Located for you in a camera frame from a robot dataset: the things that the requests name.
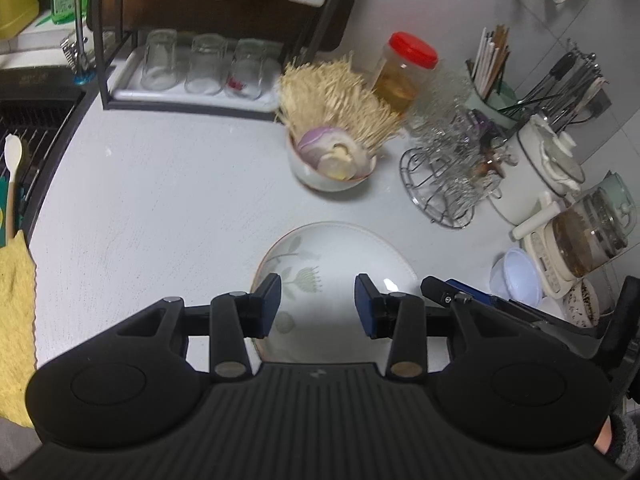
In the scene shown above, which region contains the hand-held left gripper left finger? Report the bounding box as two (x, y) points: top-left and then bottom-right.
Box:
(112, 273), (282, 380)

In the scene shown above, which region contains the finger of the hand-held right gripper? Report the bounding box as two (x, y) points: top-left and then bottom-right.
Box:
(420, 275), (474, 307)
(445, 278), (507, 309)

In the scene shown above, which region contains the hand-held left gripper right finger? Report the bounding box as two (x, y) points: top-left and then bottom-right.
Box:
(354, 273), (521, 380)

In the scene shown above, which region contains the white leaf print plate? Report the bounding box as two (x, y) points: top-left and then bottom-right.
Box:
(250, 220), (420, 364)

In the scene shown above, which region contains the patterned bowl with grains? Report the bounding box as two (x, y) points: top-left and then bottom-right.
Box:
(562, 277), (601, 329)

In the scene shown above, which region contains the glass kettle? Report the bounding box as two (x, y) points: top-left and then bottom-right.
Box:
(544, 187), (629, 279)

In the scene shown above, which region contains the white electric pot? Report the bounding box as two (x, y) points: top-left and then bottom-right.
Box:
(487, 114), (586, 240)

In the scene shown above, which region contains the white bowl with onion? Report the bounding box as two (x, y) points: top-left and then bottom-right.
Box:
(286, 132), (377, 192)

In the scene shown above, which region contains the pale green kettle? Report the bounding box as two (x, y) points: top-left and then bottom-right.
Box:
(597, 172), (634, 221)

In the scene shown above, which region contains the sliced onion and garlic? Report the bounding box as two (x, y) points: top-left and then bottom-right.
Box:
(298, 126), (371, 181)

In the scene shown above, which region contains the set of glass cups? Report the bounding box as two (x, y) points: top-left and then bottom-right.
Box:
(407, 67), (507, 221)

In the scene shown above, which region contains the green utensil holder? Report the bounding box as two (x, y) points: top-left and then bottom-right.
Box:
(464, 79), (519, 129)

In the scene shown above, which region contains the red lid plastic jar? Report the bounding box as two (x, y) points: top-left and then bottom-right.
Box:
(372, 31), (440, 116)

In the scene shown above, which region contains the pale yellow stick bundle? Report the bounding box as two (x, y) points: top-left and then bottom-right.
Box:
(273, 52), (405, 154)

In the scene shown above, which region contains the row of hanging utensils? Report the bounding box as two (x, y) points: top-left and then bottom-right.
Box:
(519, 49), (606, 132)

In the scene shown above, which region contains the bundle of chopsticks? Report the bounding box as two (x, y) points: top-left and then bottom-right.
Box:
(467, 23), (511, 101)

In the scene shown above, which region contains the clear glass with red print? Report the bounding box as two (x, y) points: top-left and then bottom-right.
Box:
(224, 38), (266, 100)

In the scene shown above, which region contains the clear drinking glass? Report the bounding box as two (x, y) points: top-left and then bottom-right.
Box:
(140, 28), (179, 92)
(184, 33), (227, 96)

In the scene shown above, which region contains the yellow dish cloth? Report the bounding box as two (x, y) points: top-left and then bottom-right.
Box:
(0, 229), (39, 429)

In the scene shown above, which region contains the white drip tray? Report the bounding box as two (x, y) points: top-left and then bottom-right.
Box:
(109, 44), (282, 111)

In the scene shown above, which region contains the black sink drain rack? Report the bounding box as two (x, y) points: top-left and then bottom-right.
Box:
(0, 99), (77, 222)

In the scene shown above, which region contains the black kitchen rack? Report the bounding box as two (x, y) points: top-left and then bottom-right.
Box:
(97, 0), (362, 112)

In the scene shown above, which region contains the brown cutting board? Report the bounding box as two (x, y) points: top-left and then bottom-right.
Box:
(119, 0), (352, 54)

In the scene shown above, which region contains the black sink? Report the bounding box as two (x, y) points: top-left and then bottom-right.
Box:
(0, 66), (87, 241)

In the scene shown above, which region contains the thin chrome tap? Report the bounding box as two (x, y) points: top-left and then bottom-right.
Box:
(59, 0), (97, 87)

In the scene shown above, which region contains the wire cup rack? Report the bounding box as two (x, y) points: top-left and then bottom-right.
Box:
(398, 147), (501, 230)

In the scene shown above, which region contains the dark wall socket panel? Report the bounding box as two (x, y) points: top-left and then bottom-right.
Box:
(584, 89), (612, 116)

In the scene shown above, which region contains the white spatula wooden handle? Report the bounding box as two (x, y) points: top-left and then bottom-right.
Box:
(3, 134), (24, 246)

